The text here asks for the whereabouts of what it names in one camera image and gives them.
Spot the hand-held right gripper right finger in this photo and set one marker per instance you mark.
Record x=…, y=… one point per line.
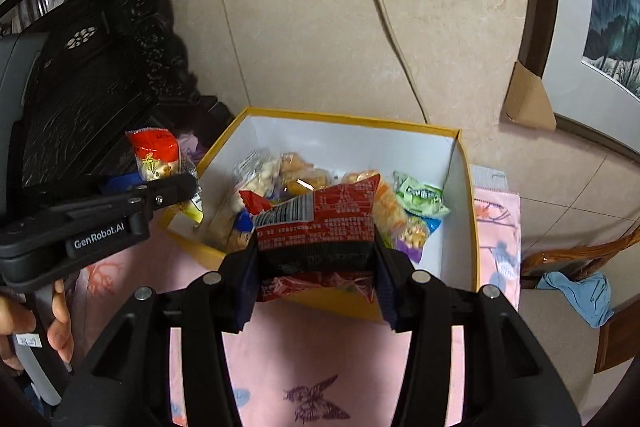
x=387, y=292

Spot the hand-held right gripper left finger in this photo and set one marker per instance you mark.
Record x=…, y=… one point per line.
x=247, y=292

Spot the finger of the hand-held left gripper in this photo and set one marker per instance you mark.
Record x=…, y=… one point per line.
x=165, y=194
x=122, y=183

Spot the red-topped clear snack packet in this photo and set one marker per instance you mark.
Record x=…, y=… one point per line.
x=155, y=154

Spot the dark red snack packet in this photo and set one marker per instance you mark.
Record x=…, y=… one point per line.
x=320, y=227

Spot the yellow cardboard box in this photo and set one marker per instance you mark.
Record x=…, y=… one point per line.
x=460, y=227

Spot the person's left hand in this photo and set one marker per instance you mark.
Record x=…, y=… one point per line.
x=15, y=327

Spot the blue snack packet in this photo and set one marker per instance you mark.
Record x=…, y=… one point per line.
x=244, y=229

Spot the clear cookie packet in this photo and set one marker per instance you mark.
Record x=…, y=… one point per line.
x=225, y=222

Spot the orange white wafer packet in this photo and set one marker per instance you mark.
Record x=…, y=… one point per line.
x=387, y=212

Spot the pink floral tablecloth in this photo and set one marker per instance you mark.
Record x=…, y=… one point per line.
x=300, y=357

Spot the red snack bar packet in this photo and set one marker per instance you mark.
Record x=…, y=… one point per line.
x=255, y=202

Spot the clear packet of white candies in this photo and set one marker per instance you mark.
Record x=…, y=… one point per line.
x=260, y=174

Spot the light green gummy bag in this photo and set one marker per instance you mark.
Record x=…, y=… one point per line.
x=420, y=197

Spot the dark carved wooden furniture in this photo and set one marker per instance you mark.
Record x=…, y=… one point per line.
x=100, y=82

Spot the clear brown cake packet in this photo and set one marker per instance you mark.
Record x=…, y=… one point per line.
x=305, y=174

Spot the wooden chair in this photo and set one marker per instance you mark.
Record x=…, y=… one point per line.
x=565, y=302

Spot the blue cloth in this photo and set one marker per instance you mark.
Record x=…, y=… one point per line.
x=585, y=297

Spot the cardboard corner protector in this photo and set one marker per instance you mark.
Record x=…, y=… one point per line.
x=530, y=102

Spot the framed lotus painting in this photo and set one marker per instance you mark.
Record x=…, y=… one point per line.
x=590, y=22

